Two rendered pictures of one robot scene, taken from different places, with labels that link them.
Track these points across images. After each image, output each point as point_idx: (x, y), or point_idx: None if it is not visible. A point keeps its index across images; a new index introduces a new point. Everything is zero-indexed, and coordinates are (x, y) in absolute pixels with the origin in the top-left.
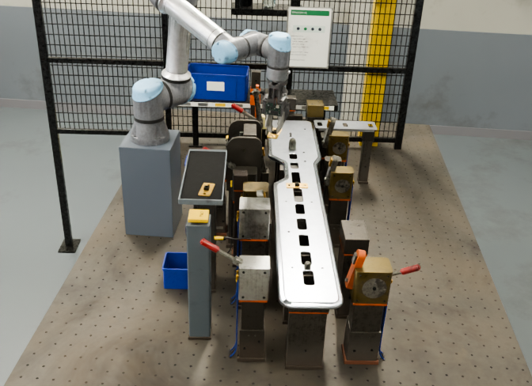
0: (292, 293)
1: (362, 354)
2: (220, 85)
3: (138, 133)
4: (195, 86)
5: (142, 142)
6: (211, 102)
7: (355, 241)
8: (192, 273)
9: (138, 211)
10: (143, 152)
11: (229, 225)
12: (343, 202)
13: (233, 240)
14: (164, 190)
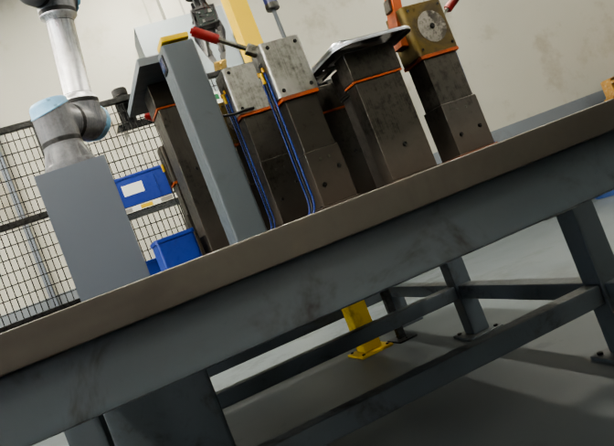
0: (344, 47)
1: (473, 137)
2: (138, 185)
3: (56, 155)
4: None
5: (64, 164)
6: (135, 205)
7: None
8: (199, 122)
9: (90, 263)
10: (69, 170)
11: None
12: None
13: (233, 114)
14: (115, 214)
